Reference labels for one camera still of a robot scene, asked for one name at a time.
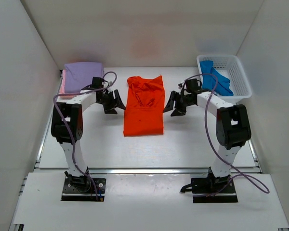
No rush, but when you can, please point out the folded pink t shirt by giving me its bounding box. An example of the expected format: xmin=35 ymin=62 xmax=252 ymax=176
xmin=59 ymin=69 xmax=74 ymax=99

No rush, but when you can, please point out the blue t shirt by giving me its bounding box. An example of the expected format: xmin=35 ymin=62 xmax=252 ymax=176
xmin=200 ymin=60 xmax=234 ymax=97

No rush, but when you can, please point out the white plastic mesh basket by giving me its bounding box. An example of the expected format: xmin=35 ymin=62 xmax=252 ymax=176
xmin=197 ymin=54 xmax=252 ymax=103

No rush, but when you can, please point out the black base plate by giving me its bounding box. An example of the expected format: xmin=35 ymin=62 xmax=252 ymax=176
xmin=61 ymin=178 xmax=106 ymax=202
xmin=180 ymin=178 xmax=238 ymax=204

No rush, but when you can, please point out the aluminium table edge rail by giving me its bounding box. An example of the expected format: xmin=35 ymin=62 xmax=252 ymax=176
xmin=33 ymin=167 xmax=261 ymax=174

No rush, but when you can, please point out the folded purple t shirt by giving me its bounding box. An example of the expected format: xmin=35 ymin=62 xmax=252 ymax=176
xmin=64 ymin=62 xmax=104 ymax=93

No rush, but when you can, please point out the orange t shirt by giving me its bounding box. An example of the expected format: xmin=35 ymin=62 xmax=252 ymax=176
xmin=123 ymin=75 xmax=165 ymax=137

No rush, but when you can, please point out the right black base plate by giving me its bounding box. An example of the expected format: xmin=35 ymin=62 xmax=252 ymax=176
xmin=180 ymin=178 xmax=238 ymax=204

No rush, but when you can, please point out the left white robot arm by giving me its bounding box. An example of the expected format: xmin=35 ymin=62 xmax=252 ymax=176
xmin=51 ymin=71 xmax=126 ymax=191

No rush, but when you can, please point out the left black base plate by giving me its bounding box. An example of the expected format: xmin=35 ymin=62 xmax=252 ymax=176
xmin=61 ymin=178 xmax=106 ymax=202

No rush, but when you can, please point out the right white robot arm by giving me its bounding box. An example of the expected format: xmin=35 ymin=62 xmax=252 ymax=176
xmin=163 ymin=78 xmax=251 ymax=188

